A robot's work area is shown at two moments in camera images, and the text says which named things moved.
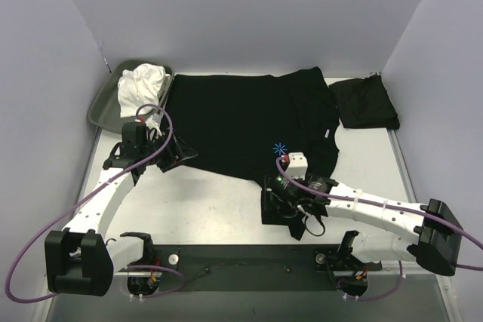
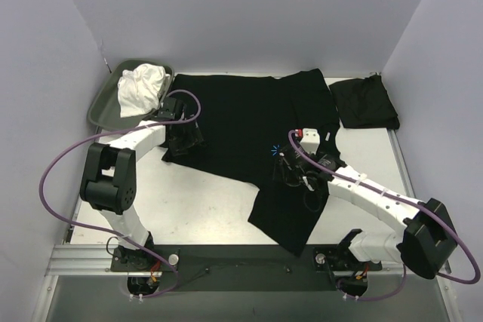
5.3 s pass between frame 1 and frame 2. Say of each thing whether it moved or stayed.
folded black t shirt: stayed
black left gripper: moved
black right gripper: moved
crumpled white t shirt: stayed
